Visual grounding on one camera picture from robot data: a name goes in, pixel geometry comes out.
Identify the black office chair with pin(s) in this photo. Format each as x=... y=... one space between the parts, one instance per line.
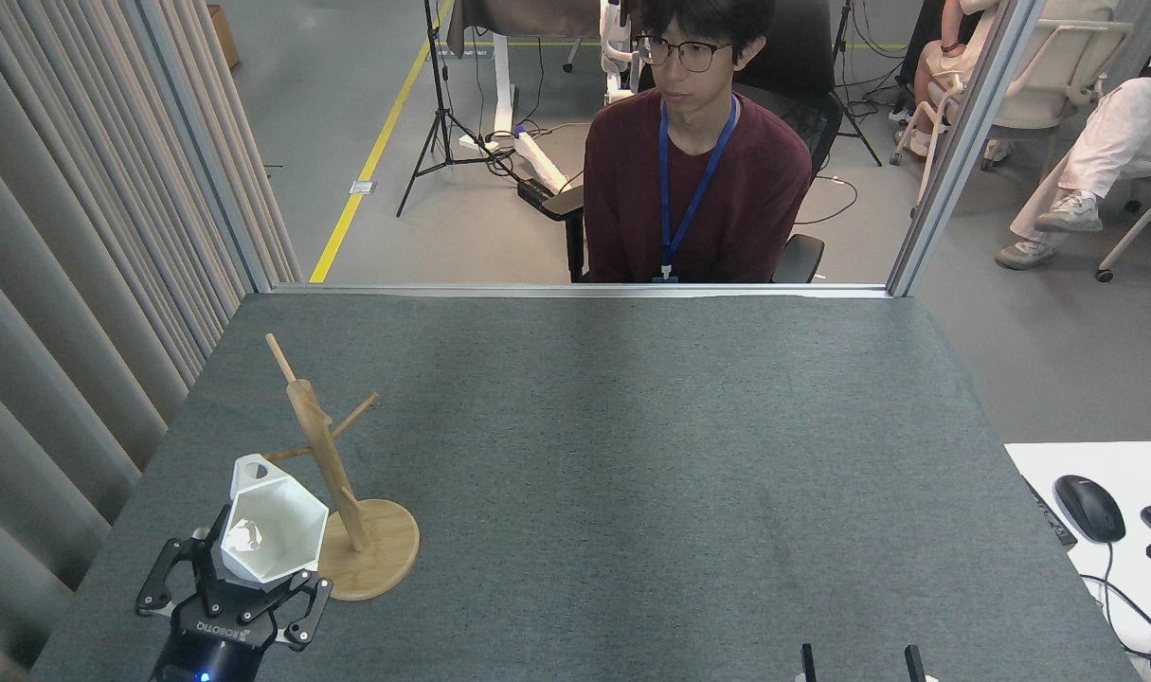
x=566 y=204

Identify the black power strip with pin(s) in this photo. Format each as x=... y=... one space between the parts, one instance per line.
x=535 y=192

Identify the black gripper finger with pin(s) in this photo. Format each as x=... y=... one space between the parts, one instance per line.
x=915 y=665
x=808 y=663

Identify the white chair with castors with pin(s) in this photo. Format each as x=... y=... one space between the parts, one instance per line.
x=1139 y=223

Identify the black flat bar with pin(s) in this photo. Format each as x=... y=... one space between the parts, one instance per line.
x=1051 y=516

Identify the silver table rail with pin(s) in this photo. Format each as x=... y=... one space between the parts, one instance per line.
x=537 y=288

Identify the white stand on wheels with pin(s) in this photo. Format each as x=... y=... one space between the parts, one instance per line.
x=618 y=66

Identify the white desk frame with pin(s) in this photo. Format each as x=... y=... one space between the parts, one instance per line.
x=504 y=85

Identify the white hexagonal cup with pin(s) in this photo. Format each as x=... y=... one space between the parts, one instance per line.
x=286 y=521

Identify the black computer mouse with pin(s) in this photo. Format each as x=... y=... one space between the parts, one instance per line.
x=1088 y=507

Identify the black-framed eyeglasses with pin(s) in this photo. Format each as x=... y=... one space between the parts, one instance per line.
x=693 y=55

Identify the seated person in tan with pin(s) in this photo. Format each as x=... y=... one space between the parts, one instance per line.
x=946 y=59

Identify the white side table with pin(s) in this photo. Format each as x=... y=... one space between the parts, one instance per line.
x=1134 y=464

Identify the wooden cup rack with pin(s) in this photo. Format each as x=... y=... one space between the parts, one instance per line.
x=367 y=559

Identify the seated person in white trousers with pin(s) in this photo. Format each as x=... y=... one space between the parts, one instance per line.
x=1115 y=133

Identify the metal floor plate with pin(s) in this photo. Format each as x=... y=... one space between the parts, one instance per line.
x=362 y=188

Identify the thin black tripod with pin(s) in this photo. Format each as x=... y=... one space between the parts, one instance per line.
x=845 y=85

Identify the white mesh chair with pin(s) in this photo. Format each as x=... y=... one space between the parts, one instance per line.
x=1058 y=76

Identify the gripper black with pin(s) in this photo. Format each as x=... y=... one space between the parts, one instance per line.
x=215 y=649

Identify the beige curtain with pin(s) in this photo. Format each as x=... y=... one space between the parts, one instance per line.
x=63 y=284

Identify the cardboard box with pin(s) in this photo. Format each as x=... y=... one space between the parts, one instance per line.
x=224 y=36

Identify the silver post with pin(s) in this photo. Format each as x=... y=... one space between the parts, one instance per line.
x=201 y=152
x=963 y=152

